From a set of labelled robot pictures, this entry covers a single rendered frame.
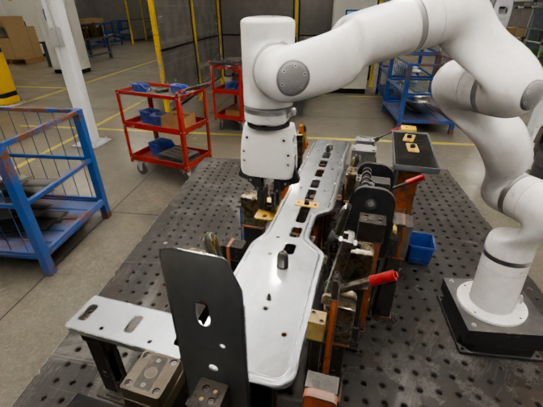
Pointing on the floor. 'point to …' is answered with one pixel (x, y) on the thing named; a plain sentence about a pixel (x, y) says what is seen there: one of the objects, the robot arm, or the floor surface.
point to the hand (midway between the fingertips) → (269, 198)
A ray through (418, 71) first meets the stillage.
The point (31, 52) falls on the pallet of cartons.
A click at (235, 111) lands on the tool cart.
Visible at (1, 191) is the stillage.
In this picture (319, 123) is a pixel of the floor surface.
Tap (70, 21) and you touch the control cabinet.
